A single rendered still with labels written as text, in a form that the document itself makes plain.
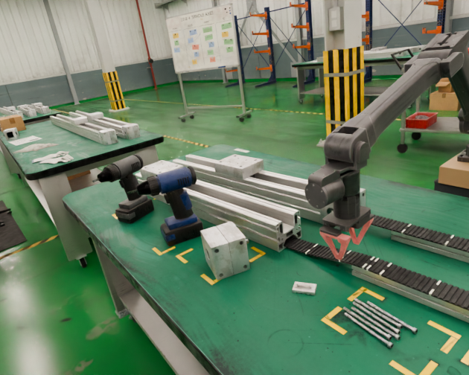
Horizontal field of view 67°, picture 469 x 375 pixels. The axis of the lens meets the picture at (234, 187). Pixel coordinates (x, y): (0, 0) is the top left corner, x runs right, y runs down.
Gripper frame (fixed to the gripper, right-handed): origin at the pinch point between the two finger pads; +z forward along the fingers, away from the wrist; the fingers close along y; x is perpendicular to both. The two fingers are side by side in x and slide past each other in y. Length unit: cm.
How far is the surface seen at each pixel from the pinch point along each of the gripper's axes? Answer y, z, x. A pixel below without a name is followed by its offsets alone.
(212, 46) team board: -367, -50, -482
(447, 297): 1.4, 2.3, 21.7
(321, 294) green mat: 11.6, 5.5, 0.5
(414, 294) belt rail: 1.5, 4.4, 15.8
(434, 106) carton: -501, 79, -156
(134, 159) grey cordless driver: 12, -15, -76
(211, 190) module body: -3, -2, -54
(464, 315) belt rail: 1.7, 4.5, 24.9
